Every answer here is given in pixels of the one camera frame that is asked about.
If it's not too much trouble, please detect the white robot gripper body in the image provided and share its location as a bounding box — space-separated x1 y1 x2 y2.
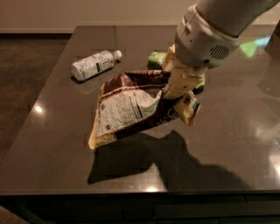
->
175 4 240 69

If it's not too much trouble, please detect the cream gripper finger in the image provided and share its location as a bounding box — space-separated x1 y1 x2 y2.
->
162 45 206 100

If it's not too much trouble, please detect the brown chip bag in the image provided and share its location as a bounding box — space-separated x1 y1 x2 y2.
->
88 70 200 150

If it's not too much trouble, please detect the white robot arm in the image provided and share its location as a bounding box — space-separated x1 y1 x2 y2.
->
163 0 279 99

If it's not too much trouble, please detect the green chip bag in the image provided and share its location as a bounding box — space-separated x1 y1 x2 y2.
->
147 51 205 95

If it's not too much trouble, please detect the white plastic water bottle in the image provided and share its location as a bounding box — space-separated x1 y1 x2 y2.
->
71 50 123 81

